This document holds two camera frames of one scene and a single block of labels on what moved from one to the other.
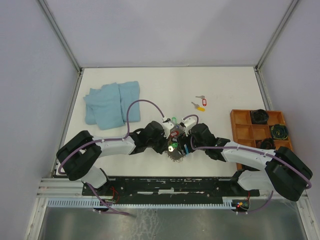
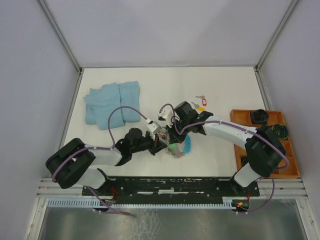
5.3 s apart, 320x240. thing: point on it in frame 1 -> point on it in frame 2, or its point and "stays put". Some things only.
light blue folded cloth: x=107 y=107 stays put
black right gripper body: x=183 y=139 -> x=180 y=138
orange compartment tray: x=247 y=134 stays put
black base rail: x=169 y=187 stays put
